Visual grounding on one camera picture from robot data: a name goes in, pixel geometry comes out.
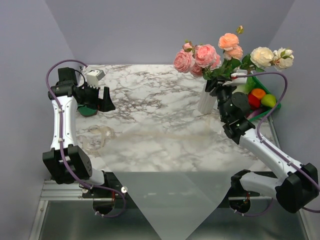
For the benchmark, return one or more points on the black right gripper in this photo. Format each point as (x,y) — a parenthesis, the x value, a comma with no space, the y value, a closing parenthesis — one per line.
(212,83)

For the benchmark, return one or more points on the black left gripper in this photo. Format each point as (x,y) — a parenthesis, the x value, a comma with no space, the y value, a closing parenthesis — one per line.
(108,105)

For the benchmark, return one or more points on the pink double rose stem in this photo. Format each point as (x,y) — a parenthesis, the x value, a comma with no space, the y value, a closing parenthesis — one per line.
(206,59)

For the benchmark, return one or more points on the peach rose stem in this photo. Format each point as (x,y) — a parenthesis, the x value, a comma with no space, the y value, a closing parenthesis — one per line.
(232,51)

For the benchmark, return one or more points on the white rose stem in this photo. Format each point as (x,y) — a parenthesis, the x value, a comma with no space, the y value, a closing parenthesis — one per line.
(263,57)

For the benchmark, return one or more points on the white wrapping paper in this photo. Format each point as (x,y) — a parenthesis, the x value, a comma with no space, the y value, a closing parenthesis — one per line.
(218,154)

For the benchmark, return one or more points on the small pink rose stem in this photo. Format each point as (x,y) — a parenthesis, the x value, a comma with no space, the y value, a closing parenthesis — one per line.
(184,61)

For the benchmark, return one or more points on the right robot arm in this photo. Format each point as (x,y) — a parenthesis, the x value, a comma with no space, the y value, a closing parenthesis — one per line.
(293,185)

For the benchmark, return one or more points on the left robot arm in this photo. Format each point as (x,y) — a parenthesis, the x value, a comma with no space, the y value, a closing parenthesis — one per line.
(66,161)

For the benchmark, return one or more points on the white ribbed vase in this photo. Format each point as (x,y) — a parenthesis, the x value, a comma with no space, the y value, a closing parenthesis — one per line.
(207,103)

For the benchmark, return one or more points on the toy green cabbage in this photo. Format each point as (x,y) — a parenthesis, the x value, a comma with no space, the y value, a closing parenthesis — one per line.
(247,87)

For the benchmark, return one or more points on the toy red pepper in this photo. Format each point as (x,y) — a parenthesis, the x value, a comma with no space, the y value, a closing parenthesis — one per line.
(254,102)

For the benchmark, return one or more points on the toy orange fruit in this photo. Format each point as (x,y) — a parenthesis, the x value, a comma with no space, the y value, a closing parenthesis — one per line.
(258,93)

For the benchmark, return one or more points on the toy purple eggplant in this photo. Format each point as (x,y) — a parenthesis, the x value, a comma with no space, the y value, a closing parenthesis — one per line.
(255,113)

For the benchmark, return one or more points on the toy yellow-green pear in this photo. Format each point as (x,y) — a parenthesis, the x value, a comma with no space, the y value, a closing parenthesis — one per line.
(269,101)

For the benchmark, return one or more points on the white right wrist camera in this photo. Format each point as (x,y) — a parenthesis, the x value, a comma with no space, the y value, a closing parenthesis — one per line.
(237,78)

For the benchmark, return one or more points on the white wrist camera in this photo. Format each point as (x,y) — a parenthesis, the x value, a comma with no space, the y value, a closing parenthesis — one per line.
(93,77)
(237,78)

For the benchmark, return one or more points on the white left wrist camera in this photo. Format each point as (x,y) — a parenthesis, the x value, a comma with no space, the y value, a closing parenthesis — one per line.
(93,77)

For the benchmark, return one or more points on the aluminium frame rail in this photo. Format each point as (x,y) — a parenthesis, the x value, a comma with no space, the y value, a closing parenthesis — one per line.
(60,212)

